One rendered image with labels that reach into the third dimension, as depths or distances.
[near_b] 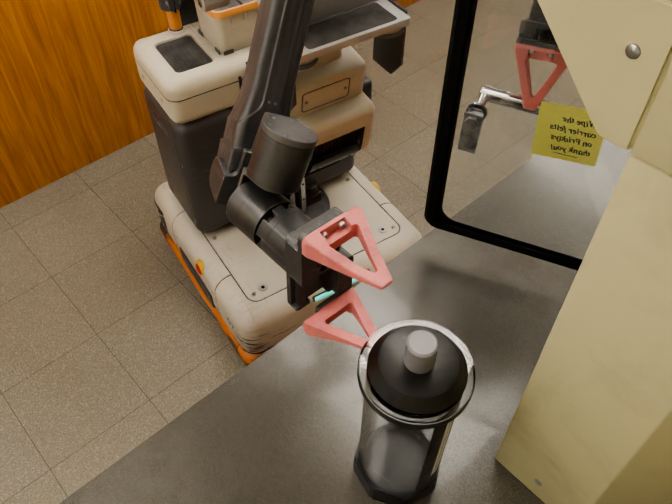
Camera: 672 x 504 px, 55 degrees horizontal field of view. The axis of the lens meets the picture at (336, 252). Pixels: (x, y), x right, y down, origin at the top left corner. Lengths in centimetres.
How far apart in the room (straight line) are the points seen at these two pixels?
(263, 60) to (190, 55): 98
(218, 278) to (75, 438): 59
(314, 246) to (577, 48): 26
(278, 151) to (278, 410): 35
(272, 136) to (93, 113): 202
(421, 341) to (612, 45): 28
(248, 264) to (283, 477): 111
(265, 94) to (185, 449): 43
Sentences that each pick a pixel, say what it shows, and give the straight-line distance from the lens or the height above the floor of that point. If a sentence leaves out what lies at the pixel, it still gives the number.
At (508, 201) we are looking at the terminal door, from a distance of 89.
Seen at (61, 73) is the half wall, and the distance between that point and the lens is 250.
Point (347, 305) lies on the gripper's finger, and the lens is 67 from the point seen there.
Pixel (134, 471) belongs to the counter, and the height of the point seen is 94.
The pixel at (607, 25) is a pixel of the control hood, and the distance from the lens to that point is 44.
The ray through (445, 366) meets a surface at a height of 118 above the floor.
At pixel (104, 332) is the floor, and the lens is 215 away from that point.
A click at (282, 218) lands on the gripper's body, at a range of 64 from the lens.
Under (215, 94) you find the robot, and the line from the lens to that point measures 164.
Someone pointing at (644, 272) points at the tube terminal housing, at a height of 133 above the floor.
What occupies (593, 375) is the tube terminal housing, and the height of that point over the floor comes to 119.
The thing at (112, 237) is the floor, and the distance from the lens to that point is 241.
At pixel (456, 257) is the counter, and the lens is 100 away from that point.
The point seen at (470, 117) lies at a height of 121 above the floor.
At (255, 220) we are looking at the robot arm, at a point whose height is 122.
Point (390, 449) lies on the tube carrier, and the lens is 66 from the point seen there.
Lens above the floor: 168
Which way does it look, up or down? 49 degrees down
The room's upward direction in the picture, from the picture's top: straight up
